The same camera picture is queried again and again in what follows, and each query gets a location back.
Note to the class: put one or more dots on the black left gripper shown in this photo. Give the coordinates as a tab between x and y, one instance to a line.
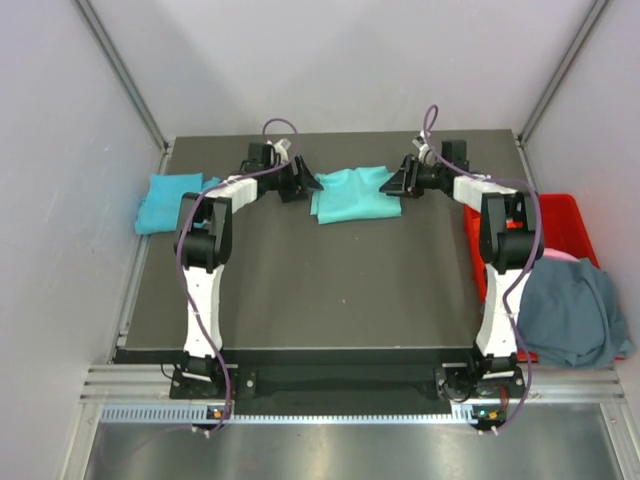
299	183

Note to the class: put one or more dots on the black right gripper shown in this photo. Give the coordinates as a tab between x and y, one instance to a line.
405	179

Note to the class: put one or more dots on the teal t-shirt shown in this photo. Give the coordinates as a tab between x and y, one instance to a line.
353	194

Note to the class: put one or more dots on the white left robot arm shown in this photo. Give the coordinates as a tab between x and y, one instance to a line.
204	241

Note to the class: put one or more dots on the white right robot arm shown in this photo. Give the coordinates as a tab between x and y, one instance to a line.
510	240

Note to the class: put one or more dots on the orange t-shirt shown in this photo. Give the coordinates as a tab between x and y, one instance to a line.
472	221

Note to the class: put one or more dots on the folded blue t-shirt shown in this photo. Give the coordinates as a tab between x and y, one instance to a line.
159	209

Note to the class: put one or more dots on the pink t-shirt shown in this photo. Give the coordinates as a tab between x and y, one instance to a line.
559	255

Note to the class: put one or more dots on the red plastic bin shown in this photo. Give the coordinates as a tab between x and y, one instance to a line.
563	227

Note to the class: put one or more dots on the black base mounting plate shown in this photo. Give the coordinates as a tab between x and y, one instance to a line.
347	381

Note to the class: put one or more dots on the grey-blue t-shirt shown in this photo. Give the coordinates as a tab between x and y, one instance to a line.
570	316

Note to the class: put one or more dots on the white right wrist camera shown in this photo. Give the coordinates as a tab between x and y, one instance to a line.
425	155

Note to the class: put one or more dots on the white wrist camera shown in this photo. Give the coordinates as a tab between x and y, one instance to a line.
425	155
280	151

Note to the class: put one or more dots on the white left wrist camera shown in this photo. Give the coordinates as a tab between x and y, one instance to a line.
280	151

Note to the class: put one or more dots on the grey aluminium corner post right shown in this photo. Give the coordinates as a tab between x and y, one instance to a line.
594	14

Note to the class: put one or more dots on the grey aluminium corner post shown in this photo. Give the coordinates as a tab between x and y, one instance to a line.
109	50
594	14

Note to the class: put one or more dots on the grey slotted cable duct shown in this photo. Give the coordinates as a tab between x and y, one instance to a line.
210	415

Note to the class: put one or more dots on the grey aluminium corner post left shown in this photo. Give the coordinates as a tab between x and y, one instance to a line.
109	50

